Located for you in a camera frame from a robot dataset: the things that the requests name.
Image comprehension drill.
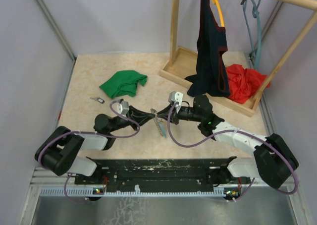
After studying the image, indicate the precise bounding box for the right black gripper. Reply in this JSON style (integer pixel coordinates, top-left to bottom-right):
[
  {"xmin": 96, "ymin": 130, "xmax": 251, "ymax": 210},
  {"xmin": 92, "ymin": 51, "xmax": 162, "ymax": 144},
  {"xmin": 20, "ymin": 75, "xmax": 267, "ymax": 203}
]
[{"xmin": 157, "ymin": 103, "xmax": 203, "ymax": 125}]

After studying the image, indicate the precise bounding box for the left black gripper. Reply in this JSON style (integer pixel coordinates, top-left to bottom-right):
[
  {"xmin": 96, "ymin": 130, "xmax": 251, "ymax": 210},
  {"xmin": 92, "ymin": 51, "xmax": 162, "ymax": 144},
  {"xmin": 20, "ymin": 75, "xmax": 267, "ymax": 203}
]
[{"xmin": 108, "ymin": 105, "xmax": 156, "ymax": 133}]

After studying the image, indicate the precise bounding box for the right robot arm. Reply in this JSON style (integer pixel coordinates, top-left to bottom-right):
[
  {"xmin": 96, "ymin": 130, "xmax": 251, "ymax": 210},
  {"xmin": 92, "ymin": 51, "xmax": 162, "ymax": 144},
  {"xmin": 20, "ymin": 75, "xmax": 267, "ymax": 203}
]
[{"xmin": 157, "ymin": 95, "xmax": 299, "ymax": 189}]

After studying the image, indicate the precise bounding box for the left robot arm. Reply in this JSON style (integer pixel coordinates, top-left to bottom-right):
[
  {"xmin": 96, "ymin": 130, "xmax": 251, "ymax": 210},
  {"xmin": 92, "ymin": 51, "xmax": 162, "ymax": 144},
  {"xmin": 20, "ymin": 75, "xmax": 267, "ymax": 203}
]
[{"xmin": 35, "ymin": 106, "xmax": 155, "ymax": 184}]

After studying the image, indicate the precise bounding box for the green cloth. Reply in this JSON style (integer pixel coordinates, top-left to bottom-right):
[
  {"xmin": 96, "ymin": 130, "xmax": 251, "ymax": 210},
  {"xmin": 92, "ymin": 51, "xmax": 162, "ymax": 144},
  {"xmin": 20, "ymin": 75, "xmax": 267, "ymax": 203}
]
[{"xmin": 99, "ymin": 70, "xmax": 148, "ymax": 99}]

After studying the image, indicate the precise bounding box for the wooden clothes rack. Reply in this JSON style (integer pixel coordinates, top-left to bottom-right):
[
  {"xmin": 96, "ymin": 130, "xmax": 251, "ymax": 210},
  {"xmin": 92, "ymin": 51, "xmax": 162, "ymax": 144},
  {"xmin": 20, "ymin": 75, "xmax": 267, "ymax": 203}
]
[{"xmin": 159, "ymin": 0, "xmax": 317, "ymax": 117}]

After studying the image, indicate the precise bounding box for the dark navy garment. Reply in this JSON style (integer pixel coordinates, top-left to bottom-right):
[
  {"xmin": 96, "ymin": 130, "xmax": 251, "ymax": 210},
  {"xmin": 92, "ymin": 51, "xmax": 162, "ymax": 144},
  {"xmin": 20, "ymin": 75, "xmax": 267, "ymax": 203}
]
[{"xmin": 185, "ymin": 0, "xmax": 230, "ymax": 97}]

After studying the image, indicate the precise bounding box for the red cloth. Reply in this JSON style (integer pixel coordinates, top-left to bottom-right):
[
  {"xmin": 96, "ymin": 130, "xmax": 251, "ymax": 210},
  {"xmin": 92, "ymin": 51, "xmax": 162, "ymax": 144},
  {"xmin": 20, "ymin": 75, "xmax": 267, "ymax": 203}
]
[{"xmin": 226, "ymin": 64, "xmax": 267, "ymax": 104}]

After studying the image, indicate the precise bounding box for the grey-blue hanger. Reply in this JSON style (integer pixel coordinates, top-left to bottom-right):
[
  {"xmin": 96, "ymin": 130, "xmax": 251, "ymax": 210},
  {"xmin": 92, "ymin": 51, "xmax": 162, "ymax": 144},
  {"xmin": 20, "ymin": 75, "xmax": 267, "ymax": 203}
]
[{"xmin": 238, "ymin": 0, "xmax": 270, "ymax": 69}]

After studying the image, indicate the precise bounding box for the yellow hanger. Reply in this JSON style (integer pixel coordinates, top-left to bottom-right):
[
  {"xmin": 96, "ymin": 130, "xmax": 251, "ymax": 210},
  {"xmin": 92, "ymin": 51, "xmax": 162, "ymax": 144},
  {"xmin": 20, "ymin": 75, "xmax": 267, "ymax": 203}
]
[{"xmin": 211, "ymin": 0, "xmax": 225, "ymax": 27}]

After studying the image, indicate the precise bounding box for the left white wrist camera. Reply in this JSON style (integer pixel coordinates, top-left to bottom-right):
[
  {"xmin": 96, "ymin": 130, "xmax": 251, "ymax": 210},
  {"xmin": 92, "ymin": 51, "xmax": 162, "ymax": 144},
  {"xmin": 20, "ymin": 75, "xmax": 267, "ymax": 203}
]
[{"xmin": 117, "ymin": 100, "xmax": 130, "ymax": 116}]

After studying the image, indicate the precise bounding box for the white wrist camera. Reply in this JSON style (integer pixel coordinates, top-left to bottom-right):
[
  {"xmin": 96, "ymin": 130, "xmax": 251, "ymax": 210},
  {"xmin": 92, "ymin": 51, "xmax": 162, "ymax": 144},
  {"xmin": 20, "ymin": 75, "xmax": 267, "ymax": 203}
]
[
  {"xmin": 168, "ymin": 91, "xmax": 183, "ymax": 113},
  {"xmin": 117, "ymin": 100, "xmax": 130, "ymax": 116}
]

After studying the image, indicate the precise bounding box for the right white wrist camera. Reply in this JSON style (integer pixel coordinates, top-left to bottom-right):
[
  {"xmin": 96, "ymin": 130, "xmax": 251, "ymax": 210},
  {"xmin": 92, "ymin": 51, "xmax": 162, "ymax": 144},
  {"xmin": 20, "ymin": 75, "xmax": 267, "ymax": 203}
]
[{"xmin": 168, "ymin": 91, "xmax": 183, "ymax": 113}]

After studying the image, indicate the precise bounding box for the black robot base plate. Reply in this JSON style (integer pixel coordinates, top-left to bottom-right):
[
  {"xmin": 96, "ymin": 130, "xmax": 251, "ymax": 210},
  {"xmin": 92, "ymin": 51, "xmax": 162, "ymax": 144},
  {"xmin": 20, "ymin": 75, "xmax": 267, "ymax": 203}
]
[{"xmin": 75, "ymin": 158, "xmax": 251, "ymax": 193}]

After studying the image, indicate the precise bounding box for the aluminium rail frame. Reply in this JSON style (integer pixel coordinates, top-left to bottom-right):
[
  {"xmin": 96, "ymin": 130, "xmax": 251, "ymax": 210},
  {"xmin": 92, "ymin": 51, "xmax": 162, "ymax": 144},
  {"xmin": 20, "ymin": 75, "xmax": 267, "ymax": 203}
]
[{"xmin": 29, "ymin": 167, "xmax": 300, "ymax": 198}]

